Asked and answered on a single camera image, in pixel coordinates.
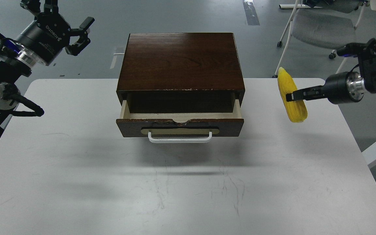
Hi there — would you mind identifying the yellow corn cob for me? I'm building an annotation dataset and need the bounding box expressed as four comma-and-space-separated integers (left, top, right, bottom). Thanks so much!
277, 67, 308, 123

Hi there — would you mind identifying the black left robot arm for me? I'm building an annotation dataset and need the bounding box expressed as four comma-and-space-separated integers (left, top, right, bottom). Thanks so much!
0, 0, 95, 130

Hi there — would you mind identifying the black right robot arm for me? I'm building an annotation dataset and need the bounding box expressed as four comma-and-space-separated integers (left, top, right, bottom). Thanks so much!
280, 38, 376, 104

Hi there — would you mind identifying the dark wooden drawer cabinet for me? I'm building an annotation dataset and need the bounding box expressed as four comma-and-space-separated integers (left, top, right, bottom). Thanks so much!
116, 32, 245, 113

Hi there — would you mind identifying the grey office chair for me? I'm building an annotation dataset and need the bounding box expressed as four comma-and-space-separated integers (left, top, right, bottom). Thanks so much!
273, 0, 376, 78

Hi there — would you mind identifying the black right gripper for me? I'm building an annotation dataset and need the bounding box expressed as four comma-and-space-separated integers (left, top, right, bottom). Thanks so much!
286, 72, 365, 104

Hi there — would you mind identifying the wooden drawer with white handle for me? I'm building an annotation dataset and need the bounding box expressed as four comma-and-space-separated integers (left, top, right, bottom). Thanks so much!
116, 98, 244, 143

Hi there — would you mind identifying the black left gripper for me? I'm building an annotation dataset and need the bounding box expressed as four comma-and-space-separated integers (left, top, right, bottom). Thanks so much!
14, 0, 95, 66

